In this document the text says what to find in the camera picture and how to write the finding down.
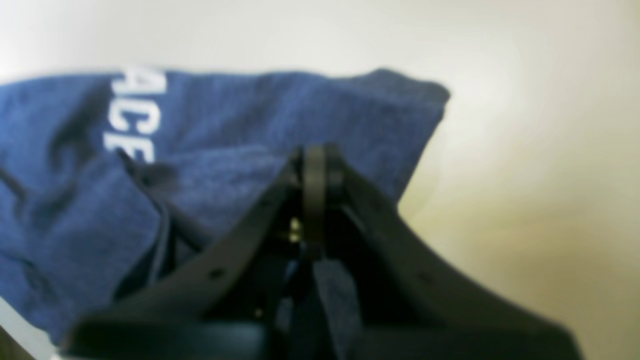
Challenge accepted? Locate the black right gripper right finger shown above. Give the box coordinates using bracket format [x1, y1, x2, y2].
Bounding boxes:
[320, 145, 583, 360]

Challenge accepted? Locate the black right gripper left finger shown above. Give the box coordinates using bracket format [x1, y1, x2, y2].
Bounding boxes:
[62, 149, 313, 360]

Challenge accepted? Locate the blue T-shirt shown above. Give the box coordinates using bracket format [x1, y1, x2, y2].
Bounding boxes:
[1, 68, 450, 344]

